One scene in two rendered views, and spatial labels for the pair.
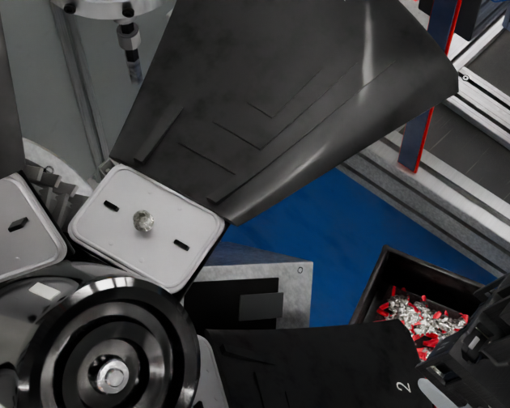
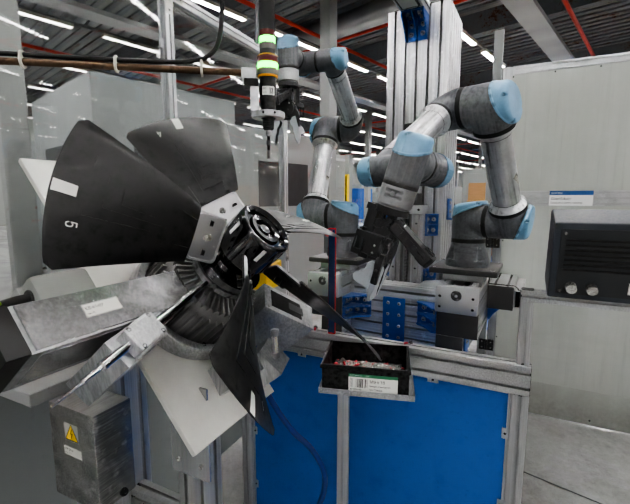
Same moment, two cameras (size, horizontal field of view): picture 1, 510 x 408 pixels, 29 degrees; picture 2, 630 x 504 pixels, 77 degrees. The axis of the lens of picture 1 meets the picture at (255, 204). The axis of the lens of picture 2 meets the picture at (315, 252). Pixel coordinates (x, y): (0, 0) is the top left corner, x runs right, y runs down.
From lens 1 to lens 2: 77 cm
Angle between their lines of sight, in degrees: 53
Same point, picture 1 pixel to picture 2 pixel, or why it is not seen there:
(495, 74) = not seen: hidden behind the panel
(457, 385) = (363, 243)
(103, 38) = not seen: hidden behind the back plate
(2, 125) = (232, 178)
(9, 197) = (232, 198)
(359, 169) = (315, 347)
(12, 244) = (231, 212)
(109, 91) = not seen: hidden behind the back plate
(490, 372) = (370, 232)
